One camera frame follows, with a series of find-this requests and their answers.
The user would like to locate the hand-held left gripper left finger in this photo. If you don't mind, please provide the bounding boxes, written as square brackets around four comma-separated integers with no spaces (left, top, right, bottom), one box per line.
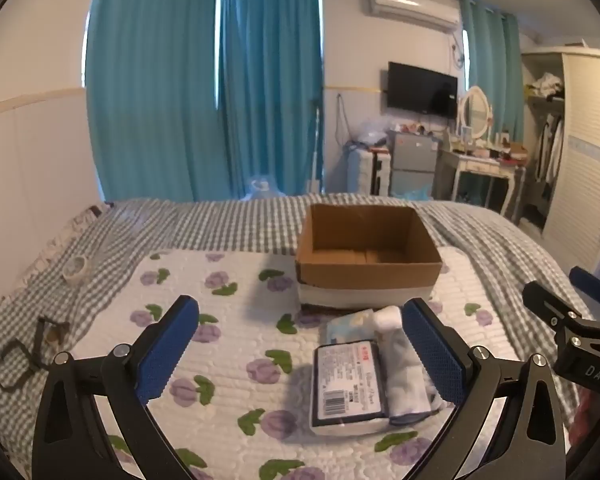
[31,295,201,480]

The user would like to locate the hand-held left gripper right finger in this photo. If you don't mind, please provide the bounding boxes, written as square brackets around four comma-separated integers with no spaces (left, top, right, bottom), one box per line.
[401,297,567,480]

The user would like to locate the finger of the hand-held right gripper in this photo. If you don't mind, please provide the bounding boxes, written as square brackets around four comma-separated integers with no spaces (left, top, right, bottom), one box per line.
[568,266,600,306]
[523,281,598,333]

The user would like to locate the white socks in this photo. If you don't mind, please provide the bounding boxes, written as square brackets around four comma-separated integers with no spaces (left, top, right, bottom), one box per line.
[380,329,444,419]

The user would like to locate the white cloth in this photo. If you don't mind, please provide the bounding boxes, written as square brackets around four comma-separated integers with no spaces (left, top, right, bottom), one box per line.
[374,305,405,332]

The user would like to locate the black labelled wipes pack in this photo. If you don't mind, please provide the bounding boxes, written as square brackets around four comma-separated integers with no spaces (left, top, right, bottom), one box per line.
[310,341,392,436]

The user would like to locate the light blue tissue pack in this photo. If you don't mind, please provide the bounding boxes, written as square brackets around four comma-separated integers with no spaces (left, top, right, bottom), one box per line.
[320,309,381,347]

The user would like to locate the brown cardboard box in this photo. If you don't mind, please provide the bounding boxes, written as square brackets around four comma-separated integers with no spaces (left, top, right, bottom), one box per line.
[294,203,443,311]

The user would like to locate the floral quilted mat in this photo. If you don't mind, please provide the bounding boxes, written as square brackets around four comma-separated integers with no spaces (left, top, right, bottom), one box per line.
[70,247,526,480]

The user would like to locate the white tape roll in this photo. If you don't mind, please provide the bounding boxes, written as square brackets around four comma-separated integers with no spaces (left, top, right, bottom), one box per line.
[64,256,90,281]

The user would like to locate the white slatted wardrobe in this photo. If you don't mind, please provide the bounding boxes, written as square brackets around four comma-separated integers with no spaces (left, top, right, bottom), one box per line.
[520,45,600,281]

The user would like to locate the hanging white clothes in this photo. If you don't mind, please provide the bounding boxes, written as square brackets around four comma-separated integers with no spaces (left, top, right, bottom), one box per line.
[535,112,566,187]

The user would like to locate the white dressing table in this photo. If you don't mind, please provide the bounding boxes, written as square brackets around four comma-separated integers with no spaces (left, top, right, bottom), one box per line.
[437,147,528,225]

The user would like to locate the pile of cosmetics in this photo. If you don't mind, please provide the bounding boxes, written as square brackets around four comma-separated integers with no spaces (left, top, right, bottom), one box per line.
[447,127,529,162]

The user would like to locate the blue plastic bag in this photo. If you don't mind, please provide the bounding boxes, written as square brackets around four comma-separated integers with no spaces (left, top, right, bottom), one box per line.
[392,185,433,202]

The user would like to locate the pale blue bag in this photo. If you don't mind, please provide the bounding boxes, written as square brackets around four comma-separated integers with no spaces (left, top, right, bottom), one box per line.
[245,175,286,201]

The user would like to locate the white suitcase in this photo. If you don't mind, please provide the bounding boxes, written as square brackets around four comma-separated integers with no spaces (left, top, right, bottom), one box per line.
[347,149,393,196]

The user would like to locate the grey mini fridge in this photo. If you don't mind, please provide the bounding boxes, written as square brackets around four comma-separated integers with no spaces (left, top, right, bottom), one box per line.
[387,130,441,199]

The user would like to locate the oval white mirror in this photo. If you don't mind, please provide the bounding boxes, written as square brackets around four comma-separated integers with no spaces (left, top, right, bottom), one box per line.
[457,85,495,144]

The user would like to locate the folded clothes on shelf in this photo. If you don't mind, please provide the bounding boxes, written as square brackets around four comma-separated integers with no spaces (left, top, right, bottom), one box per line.
[527,72,566,99]

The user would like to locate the clear plastic bag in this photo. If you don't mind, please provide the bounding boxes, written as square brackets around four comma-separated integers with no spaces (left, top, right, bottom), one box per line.
[352,117,389,149]

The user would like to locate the white standing pole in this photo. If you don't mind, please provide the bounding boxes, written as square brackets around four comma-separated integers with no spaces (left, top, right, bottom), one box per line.
[307,95,326,195]

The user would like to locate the short teal curtain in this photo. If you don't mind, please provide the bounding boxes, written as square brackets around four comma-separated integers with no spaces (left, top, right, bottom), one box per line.
[459,0,526,147]

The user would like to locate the wide teal curtain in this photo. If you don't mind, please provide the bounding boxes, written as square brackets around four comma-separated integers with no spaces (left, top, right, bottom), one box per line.
[84,0,222,204]

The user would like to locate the narrow teal curtain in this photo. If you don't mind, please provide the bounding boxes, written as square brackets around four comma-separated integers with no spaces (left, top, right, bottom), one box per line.
[215,0,326,201]

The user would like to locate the white air conditioner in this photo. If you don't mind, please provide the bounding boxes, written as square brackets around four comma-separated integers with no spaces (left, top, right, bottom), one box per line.
[365,0,462,32]

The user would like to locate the black strap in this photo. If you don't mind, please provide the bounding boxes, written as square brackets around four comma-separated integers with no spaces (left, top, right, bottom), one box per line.
[0,315,72,392]

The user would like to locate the black wall television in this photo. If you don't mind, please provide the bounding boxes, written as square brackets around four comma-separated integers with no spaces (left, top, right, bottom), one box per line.
[386,61,459,121]

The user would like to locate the hanging wall cable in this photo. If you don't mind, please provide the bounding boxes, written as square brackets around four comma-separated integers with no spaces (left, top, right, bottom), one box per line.
[335,92,352,142]

